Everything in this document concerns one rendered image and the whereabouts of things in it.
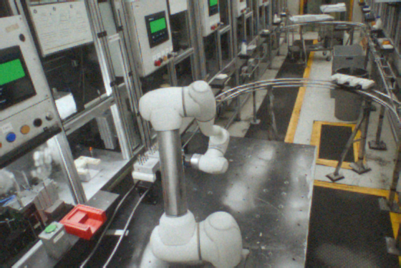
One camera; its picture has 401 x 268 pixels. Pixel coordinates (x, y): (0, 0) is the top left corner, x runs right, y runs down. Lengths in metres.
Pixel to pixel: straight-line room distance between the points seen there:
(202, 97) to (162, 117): 0.18
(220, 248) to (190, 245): 0.13
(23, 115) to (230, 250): 1.00
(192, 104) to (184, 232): 0.54
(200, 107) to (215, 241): 0.55
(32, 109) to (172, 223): 0.74
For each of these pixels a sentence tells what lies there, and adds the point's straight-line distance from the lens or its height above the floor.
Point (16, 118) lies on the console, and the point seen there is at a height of 1.48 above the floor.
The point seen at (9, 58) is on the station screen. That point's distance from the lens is 1.29.
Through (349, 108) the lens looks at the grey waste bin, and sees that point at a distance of 4.16.
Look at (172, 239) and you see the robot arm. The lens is 1.36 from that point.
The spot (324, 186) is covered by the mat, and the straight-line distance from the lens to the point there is 3.05.
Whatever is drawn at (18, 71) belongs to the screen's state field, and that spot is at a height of 1.64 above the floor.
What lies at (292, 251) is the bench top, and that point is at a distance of 1.60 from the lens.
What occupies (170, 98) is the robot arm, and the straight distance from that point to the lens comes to 1.23.
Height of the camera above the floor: 1.90
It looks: 25 degrees down
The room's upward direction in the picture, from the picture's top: 6 degrees counter-clockwise
